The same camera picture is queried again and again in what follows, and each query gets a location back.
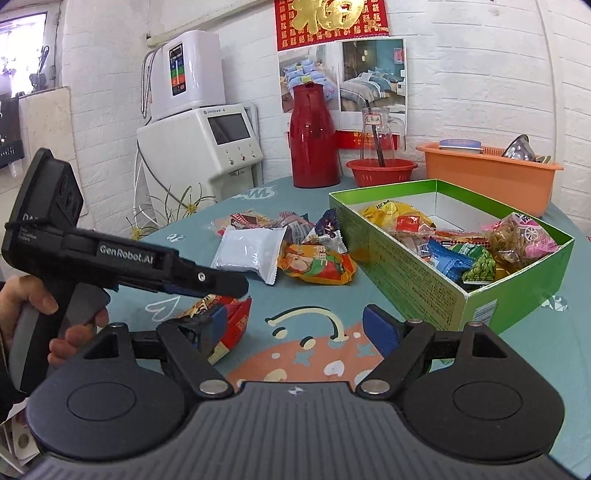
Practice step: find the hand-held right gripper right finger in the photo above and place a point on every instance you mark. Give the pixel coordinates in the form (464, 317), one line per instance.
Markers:
(381, 330)

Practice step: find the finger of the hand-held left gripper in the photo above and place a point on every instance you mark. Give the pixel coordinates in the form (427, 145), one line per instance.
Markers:
(217, 279)

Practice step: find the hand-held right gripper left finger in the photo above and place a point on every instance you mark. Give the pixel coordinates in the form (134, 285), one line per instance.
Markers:
(218, 325)

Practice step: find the red packet with cream label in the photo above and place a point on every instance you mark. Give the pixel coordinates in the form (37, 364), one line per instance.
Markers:
(235, 327)

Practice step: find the green cardboard box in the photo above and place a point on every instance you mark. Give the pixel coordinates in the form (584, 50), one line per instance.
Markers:
(406, 277)

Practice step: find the blue snack packet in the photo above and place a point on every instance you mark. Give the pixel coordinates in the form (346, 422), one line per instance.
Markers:
(448, 258)

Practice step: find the small orange red packet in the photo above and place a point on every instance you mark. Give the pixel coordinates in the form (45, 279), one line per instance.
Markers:
(408, 223)

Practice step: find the green pea packet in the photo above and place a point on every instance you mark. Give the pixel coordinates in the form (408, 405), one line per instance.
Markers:
(480, 267)

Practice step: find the yellow packet with green print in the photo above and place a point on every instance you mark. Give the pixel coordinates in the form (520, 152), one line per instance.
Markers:
(392, 212)

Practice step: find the pink pretzel packet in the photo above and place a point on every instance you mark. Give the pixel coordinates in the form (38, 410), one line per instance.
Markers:
(521, 237)

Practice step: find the person's left hand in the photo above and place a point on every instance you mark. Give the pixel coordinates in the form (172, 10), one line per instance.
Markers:
(27, 293)

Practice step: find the white snack packet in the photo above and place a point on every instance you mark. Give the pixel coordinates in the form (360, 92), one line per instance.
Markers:
(249, 251)

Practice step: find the clear packet with red label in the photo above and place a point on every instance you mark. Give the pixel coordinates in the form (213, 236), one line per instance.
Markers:
(244, 220)

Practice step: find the beige stone slab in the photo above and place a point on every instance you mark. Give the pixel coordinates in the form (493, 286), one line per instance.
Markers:
(46, 138)

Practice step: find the teal printed tablecloth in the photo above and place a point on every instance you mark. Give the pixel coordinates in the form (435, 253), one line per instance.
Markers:
(300, 295)

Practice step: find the orange snack packet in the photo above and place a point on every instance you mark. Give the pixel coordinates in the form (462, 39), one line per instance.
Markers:
(318, 265)

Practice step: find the dark pink small packet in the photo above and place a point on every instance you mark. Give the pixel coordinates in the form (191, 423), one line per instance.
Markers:
(293, 218)

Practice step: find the dark blue small packet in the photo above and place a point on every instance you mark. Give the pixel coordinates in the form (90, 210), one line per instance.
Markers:
(330, 228)

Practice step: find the white appliance with screen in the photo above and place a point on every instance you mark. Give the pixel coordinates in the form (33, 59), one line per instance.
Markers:
(184, 157)

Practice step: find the red plastic basket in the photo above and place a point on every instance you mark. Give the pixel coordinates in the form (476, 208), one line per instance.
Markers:
(381, 175)

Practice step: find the red thermos jug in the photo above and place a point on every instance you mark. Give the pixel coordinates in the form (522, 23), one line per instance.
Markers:
(314, 147)

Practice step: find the window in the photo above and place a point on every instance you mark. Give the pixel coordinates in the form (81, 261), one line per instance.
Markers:
(23, 50)

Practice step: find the dark stirring stick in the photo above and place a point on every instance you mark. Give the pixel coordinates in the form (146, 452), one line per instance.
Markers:
(379, 147)

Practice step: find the orange plastic basin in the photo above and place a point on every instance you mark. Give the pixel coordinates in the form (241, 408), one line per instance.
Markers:
(489, 180)

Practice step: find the clear glass pitcher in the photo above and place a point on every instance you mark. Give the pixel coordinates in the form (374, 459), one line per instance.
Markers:
(392, 134)

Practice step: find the blue white lid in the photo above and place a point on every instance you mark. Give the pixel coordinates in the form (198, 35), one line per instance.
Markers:
(459, 144)

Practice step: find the white printed paper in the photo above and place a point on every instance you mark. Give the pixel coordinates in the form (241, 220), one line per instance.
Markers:
(16, 438)

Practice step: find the shiny metal item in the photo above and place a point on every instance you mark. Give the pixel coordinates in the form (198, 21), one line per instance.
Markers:
(519, 147)

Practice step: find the white wall water purifier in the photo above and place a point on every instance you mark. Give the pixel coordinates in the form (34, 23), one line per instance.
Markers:
(194, 74)

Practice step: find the wall poster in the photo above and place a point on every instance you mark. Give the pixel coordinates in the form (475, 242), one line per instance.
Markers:
(332, 27)

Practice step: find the white wall pipe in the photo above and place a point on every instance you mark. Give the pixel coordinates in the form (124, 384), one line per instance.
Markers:
(551, 69)

